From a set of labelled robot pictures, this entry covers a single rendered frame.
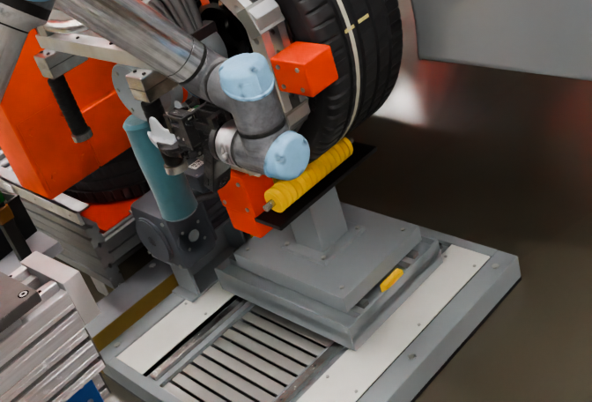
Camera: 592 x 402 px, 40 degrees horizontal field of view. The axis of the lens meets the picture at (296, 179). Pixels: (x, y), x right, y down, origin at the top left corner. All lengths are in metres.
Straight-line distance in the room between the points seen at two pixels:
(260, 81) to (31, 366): 0.56
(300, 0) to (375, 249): 0.76
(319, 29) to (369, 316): 0.76
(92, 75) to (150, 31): 0.94
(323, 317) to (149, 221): 0.52
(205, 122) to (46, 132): 0.80
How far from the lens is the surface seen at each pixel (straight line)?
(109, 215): 2.50
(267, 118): 1.21
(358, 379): 1.94
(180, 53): 1.26
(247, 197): 1.83
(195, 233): 2.15
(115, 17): 1.21
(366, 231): 2.11
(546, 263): 2.26
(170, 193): 1.87
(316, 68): 1.47
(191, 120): 1.37
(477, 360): 2.03
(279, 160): 1.22
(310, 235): 2.06
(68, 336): 1.36
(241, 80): 1.18
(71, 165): 2.15
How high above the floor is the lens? 1.45
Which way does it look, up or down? 31 degrees down
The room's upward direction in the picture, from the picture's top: 18 degrees counter-clockwise
